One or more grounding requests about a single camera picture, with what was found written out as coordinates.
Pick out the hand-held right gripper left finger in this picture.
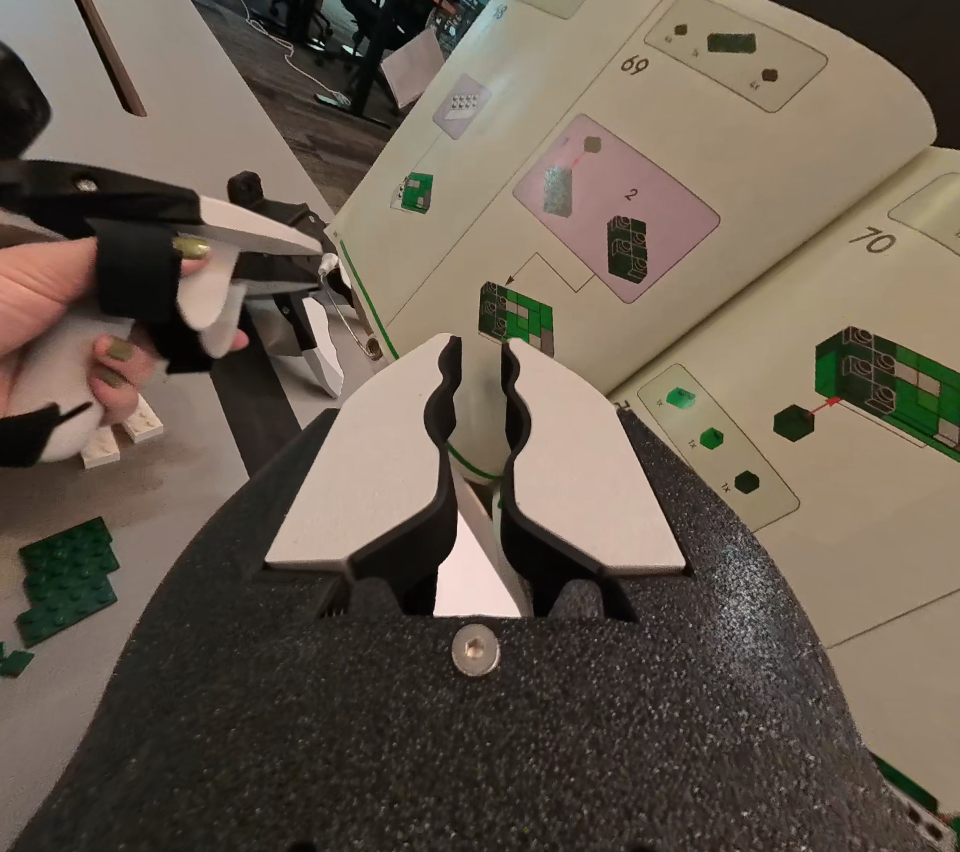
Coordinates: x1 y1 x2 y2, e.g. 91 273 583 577
262 333 462 617

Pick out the person's left hand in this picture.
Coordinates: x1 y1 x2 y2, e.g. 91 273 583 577
0 233 250 429

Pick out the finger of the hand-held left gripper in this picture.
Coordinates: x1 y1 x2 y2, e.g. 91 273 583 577
196 194 325 259
228 250 335 304

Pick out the white leaning panel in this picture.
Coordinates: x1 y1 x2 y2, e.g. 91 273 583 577
378 27 449 112

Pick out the black and white spare gripper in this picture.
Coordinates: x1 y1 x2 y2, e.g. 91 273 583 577
227 169 355 402

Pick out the white floor cable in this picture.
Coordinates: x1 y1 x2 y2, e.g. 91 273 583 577
234 0 354 111

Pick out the pile of dark green lego pieces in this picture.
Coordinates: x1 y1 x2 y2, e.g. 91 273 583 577
0 516 121 681

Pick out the black office chair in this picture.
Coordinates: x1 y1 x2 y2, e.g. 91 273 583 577
328 0 445 72

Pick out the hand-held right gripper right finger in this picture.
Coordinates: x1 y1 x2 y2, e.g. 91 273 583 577
497 337 689 621

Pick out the lego instruction booklet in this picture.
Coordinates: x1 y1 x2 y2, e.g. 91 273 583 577
328 0 960 774

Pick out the wire page holder arm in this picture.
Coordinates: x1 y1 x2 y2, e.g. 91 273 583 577
318 252 385 362

